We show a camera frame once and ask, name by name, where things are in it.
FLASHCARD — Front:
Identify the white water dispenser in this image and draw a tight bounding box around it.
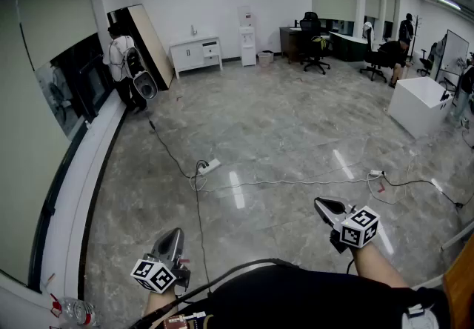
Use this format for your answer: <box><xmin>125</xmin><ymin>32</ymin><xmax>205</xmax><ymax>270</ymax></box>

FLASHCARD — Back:
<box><xmin>238</xmin><ymin>5</ymin><xmax>258</xmax><ymax>67</ymax></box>

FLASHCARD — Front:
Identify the black floor cable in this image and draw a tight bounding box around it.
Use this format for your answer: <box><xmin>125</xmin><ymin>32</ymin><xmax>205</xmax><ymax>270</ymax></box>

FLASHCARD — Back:
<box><xmin>147</xmin><ymin>118</ymin><xmax>213</xmax><ymax>293</ymax></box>

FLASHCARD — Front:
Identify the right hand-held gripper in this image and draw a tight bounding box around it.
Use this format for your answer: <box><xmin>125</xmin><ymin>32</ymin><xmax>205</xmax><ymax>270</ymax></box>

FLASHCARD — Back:
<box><xmin>313</xmin><ymin>196</ymin><xmax>381</xmax><ymax>255</ymax></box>

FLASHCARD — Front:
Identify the person's black shirt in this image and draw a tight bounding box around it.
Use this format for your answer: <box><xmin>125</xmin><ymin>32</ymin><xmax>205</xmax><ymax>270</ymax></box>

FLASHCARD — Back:
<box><xmin>157</xmin><ymin>264</ymin><xmax>453</xmax><ymax>329</ymax></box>

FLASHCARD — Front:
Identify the black mesh office chair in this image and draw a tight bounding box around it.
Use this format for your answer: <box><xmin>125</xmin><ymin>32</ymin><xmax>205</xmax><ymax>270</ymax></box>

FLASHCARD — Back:
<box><xmin>298</xmin><ymin>11</ymin><xmax>332</xmax><ymax>75</ymax></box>

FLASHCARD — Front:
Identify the small black chair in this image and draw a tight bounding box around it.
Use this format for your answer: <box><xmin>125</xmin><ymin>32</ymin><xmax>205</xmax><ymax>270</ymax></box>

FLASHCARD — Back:
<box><xmin>416</xmin><ymin>42</ymin><xmax>438</xmax><ymax>77</ymax></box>

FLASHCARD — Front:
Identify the black adapter cable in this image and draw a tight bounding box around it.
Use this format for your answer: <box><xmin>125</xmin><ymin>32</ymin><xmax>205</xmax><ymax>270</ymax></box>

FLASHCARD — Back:
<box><xmin>381</xmin><ymin>171</ymin><xmax>466</xmax><ymax>209</ymax></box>

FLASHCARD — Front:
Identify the black coat rack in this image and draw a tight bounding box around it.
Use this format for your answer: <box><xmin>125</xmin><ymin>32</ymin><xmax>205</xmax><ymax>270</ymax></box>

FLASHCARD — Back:
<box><xmin>408</xmin><ymin>15</ymin><xmax>424</xmax><ymax>62</ymax></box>

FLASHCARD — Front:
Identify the white power strip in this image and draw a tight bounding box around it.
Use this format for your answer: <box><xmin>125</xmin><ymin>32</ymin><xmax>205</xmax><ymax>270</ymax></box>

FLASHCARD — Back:
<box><xmin>197</xmin><ymin>158</ymin><xmax>222</xmax><ymax>176</ymax></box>

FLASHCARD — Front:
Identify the person's right forearm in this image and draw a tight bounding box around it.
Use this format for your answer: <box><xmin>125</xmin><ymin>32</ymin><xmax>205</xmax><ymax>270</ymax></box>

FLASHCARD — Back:
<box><xmin>349</xmin><ymin>241</ymin><xmax>410</xmax><ymax>290</ymax></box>

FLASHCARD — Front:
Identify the person's left forearm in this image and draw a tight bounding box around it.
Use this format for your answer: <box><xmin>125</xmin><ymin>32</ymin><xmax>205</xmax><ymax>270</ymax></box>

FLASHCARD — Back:
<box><xmin>142</xmin><ymin>285</ymin><xmax>179</xmax><ymax>322</ymax></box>

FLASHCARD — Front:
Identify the white sink cabinet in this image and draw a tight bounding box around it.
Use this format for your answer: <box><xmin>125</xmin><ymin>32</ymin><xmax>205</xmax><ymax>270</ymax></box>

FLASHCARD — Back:
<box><xmin>168</xmin><ymin>33</ymin><xmax>224</xmax><ymax>80</ymax></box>

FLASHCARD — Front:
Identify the green white-topped desk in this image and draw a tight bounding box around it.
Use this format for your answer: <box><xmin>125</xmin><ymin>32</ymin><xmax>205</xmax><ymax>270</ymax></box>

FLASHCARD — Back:
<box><xmin>328</xmin><ymin>30</ymin><xmax>372</xmax><ymax>63</ymax></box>

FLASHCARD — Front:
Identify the dark wooden desk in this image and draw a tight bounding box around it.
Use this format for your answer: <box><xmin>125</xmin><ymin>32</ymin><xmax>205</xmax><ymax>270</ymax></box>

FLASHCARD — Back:
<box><xmin>278</xmin><ymin>26</ymin><xmax>309</xmax><ymax>64</ymax></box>

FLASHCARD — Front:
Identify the white box table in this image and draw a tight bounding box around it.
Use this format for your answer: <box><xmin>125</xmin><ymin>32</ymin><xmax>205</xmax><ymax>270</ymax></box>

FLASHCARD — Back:
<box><xmin>387</xmin><ymin>76</ymin><xmax>454</xmax><ymax>140</ymax></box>

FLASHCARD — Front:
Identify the white floor cable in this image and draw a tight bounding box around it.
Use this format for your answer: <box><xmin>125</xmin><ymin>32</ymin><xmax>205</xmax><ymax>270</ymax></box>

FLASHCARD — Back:
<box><xmin>189</xmin><ymin>162</ymin><xmax>419</xmax><ymax>206</ymax></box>

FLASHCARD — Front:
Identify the leaning beige wooden panel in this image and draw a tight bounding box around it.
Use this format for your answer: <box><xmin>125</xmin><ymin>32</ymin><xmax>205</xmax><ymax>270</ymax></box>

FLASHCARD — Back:
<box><xmin>107</xmin><ymin>3</ymin><xmax>176</xmax><ymax>92</ymax></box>

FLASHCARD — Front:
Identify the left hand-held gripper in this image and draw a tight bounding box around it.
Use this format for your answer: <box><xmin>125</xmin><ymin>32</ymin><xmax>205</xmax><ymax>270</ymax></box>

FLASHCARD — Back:
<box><xmin>130</xmin><ymin>227</ymin><xmax>192</xmax><ymax>295</ymax></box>

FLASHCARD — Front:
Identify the white rolling whiteboard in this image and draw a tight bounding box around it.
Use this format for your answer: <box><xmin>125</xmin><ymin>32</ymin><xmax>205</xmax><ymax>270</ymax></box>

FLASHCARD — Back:
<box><xmin>434</xmin><ymin>28</ymin><xmax>471</xmax><ymax>88</ymax></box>

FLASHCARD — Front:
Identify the black office chair with cloth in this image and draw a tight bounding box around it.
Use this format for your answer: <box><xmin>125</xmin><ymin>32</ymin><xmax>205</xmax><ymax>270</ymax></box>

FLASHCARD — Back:
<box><xmin>358</xmin><ymin>21</ymin><xmax>389</xmax><ymax>83</ymax></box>

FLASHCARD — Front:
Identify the brown wooden desk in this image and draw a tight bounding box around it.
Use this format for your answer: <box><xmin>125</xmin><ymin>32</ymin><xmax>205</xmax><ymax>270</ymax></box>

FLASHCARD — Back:
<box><xmin>441</xmin><ymin>233</ymin><xmax>474</xmax><ymax>329</ymax></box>

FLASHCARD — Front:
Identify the clear plastic water bottle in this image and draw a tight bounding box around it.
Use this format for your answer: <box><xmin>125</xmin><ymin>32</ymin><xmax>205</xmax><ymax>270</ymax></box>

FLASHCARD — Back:
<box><xmin>55</xmin><ymin>296</ymin><xmax>98</xmax><ymax>329</ymax></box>

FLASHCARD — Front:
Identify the long ceiling light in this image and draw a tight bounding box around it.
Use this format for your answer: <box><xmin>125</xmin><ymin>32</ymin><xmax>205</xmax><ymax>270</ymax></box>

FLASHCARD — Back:
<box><xmin>427</xmin><ymin>0</ymin><xmax>462</xmax><ymax>12</ymax></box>

